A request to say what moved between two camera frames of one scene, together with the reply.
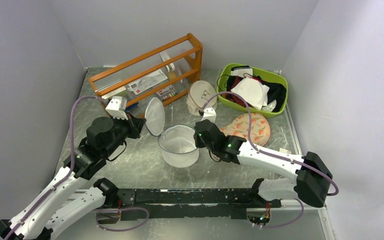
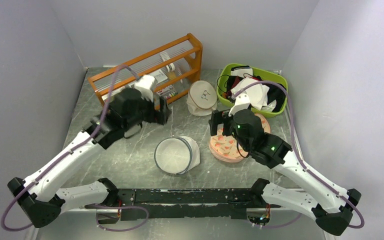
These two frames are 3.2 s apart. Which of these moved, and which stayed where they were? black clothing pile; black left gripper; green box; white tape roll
Moved: black left gripper
Stayed: green box; white tape roll; black clothing pile
